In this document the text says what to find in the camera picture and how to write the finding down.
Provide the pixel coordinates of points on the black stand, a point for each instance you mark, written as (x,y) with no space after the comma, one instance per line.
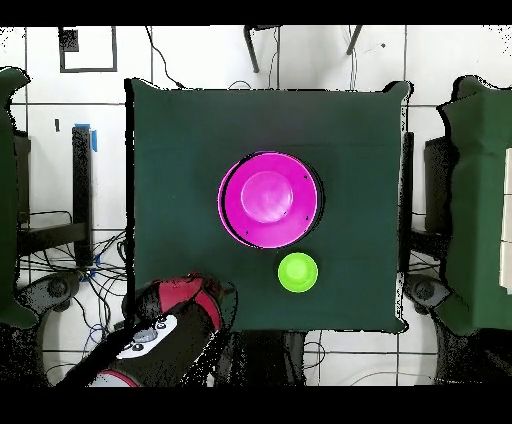
(82,180)
(438,180)

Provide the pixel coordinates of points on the black metal leg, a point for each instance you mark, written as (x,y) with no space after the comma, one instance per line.
(354,40)
(251,48)

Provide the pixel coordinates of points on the dark green table cloth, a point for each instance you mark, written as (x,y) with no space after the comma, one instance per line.
(200,120)

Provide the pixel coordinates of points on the green bowl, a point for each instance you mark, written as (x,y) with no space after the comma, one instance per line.
(298,272)

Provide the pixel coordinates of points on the green covered side table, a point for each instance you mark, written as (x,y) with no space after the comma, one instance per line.
(8,200)
(476,200)

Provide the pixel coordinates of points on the white boxes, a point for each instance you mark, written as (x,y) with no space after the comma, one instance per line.
(507,220)

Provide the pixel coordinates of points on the black office chair base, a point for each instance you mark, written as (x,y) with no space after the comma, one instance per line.
(56,288)
(424,290)

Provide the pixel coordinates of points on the large pink bowl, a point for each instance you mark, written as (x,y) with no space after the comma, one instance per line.
(268,200)

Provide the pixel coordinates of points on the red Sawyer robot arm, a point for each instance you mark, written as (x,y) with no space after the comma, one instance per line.
(168,340)

